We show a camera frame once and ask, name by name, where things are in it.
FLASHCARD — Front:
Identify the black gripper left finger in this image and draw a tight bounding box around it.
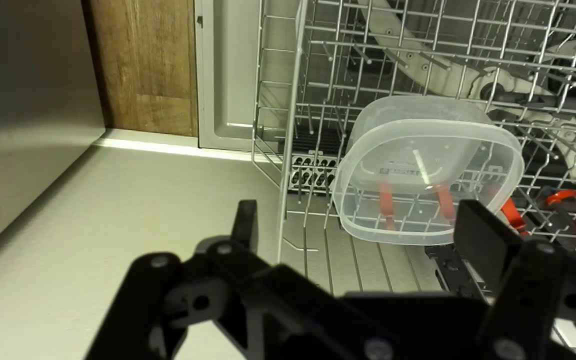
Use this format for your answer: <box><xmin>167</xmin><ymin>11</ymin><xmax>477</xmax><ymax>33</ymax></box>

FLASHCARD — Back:
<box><xmin>85</xmin><ymin>199</ymin><xmax>282</xmax><ymax>360</ymax></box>

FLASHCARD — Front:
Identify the upper wire dishwasher rack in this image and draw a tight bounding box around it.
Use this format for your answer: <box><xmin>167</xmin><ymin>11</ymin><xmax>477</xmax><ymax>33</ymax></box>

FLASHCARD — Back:
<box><xmin>254</xmin><ymin>0</ymin><xmax>576</xmax><ymax>275</ymax></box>

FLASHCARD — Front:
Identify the clear plastic bowl container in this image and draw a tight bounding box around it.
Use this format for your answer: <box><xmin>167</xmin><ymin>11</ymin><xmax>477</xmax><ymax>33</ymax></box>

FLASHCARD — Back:
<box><xmin>329</xmin><ymin>95</ymin><xmax>523</xmax><ymax>245</ymax></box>

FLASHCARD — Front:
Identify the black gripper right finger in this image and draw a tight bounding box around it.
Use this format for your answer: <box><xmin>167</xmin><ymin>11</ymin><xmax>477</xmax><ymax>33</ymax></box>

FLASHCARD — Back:
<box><xmin>456</xmin><ymin>199</ymin><xmax>576</xmax><ymax>360</ymax></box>

